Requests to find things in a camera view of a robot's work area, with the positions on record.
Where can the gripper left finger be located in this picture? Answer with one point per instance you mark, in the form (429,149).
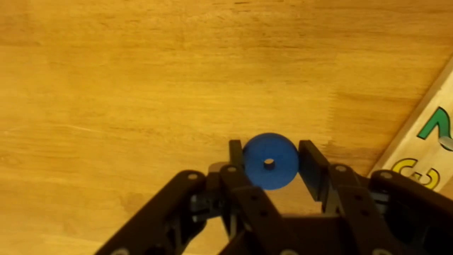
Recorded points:
(244,198)

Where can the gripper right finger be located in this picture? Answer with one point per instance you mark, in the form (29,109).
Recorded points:
(354,198)

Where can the wooden number puzzle board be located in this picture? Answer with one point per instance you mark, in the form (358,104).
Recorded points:
(430,148)

